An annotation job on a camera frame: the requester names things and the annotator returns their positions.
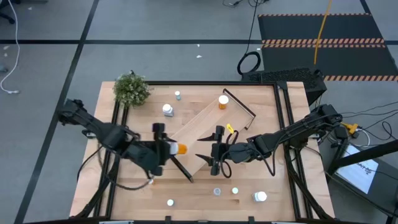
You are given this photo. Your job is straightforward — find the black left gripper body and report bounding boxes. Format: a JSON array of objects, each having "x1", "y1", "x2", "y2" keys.
[{"x1": 136, "y1": 123, "x2": 170, "y2": 177}]

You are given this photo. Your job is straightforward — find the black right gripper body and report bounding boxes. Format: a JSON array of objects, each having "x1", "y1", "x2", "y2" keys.
[{"x1": 210, "y1": 125, "x2": 252, "y2": 177}]

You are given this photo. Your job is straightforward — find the large orange bottle white cap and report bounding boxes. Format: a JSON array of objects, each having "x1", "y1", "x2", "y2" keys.
[
  {"x1": 217, "y1": 95, "x2": 230, "y2": 110},
  {"x1": 169, "y1": 142, "x2": 188, "y2": 156}
]

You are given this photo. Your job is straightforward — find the white medicine bottle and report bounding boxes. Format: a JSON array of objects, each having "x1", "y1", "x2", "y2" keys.
[
  {"x1": 162, "y1": 103, "x2": 175, "y2": 118},
  {"x1": 251, "y1": 190, "x2": 268, "y2": 203}
]

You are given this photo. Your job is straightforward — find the wooden shelf with black ends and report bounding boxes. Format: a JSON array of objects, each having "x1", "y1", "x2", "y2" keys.
[{"x1": 169, "y1": 88, "x2": 257, "y2": 184}]

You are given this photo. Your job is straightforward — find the small green potted plant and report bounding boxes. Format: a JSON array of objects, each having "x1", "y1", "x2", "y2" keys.
[{"x1": 112, "y1": 70, "x2": 153, "y2": 108}]

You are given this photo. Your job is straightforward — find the black computer tower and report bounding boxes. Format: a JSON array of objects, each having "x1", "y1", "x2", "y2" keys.
[{"x1": 241, "y1": 67, "x2": 328, "y2": 106}]

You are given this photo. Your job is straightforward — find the yellow power plug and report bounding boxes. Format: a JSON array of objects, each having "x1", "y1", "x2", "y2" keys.
[{"x1": 341, "y1": 122, "x2": 360, "y2": 135}]

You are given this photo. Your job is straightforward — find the black metal stand bar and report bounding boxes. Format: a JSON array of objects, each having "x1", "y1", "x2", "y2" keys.
[{"x1": 325, "y1": 139, "x2": 398, "y2": 175}]

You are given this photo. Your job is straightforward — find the black hazard-striped floor mat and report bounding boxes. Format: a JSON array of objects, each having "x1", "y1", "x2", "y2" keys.
[{"x1": 257, "y1": 12, "x2": 398, "y2": 82}]

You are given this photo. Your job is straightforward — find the black office chair base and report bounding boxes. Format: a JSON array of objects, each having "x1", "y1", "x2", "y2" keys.
[{"x1": 0, "y1": 0, "x2": 16, "y2": 25}]

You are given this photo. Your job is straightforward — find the black coiled floor cable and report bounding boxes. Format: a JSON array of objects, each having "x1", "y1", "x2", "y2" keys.
[{"x1": 236, "y1": 0, "x2": 262, "y2": 76}]

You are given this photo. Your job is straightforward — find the black cables with connector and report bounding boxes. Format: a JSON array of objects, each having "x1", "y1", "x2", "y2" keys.
[{"x1": 222, "y1": 0, "x2": 271, "y2": 7}]

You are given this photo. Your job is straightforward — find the yellow floor cable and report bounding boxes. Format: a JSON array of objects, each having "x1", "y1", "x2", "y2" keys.
[{"x1": 313, "y1": 0, "x2": 333, "y2": 65}]

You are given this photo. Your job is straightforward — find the white floor cable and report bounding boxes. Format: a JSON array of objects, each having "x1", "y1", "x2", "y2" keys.
[{"x1": 0, "y1": 0, "x2": 21, "y2": 95}]

